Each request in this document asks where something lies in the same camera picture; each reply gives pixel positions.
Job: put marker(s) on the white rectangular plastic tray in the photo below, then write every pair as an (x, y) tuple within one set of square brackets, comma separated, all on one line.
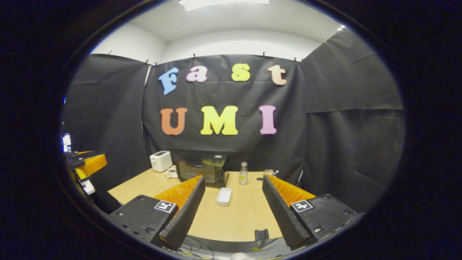
[(223, 196)]

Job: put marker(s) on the small ceiling spotlight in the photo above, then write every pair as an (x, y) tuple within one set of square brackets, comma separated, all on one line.
[(341, 27)]

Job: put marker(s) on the computer monitor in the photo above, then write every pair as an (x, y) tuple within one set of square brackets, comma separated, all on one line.
[(66, 142)]

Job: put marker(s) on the metal mesh holder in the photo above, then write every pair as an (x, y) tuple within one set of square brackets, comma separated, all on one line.
[(268, 172)]

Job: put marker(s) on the black table clamp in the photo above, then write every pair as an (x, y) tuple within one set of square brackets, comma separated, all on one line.
[(261, 234)]

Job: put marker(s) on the black electric oven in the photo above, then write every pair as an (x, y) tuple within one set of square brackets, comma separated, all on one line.
[(213, 169)]

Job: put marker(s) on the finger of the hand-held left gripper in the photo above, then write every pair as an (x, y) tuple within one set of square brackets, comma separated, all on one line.
[(95, 164), (77, 158)]

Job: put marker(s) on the white toaster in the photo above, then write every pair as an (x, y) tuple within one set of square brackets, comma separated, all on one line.
[(160, 161)]

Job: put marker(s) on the clear bottle with yellow label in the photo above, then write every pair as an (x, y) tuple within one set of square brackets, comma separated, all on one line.
[(243, 176)]

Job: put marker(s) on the ceiling light panel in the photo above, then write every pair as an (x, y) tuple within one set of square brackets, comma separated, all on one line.
[(223, 3)]

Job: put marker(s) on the white divided snack plate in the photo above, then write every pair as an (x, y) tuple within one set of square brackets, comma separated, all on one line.
[(171, 173)]

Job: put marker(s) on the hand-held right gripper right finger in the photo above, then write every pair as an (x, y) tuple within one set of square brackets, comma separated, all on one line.
[(280, 213)]

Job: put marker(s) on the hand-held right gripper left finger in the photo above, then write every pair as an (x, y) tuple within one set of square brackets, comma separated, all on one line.
[(186, 213)]

